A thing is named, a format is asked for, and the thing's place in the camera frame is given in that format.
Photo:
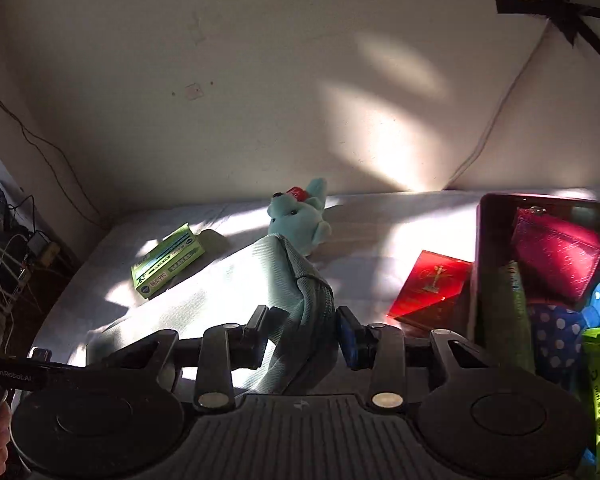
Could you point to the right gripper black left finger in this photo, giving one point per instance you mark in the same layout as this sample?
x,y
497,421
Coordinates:
x,y
229,347

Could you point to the magenta zip wallet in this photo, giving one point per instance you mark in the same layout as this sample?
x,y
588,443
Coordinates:
x,y
561,253

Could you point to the pink gold tin box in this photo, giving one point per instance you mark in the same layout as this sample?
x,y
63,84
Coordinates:
x,y
537,291

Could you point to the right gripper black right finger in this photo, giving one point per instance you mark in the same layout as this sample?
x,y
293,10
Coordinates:
x,y
379,348

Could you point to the black tape cross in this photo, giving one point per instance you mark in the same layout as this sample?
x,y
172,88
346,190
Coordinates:
x,y
566,15

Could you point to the teal plush toy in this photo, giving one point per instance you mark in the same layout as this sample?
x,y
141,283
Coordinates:
x,y
298,216

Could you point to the green medicine box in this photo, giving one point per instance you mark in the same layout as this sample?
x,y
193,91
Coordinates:
x,y
165,261

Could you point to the teal fabric pouch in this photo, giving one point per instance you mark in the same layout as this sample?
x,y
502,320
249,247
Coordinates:
x,y
269,272

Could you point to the red booklet with gold print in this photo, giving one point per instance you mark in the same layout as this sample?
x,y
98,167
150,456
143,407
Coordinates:
x,y
435,296

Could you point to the wall socket plate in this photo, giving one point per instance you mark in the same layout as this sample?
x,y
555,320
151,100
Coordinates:
x,y
193,92

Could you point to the blue polka dot bow headband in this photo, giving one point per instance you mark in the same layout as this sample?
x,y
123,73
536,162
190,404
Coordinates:
x,y
557,333

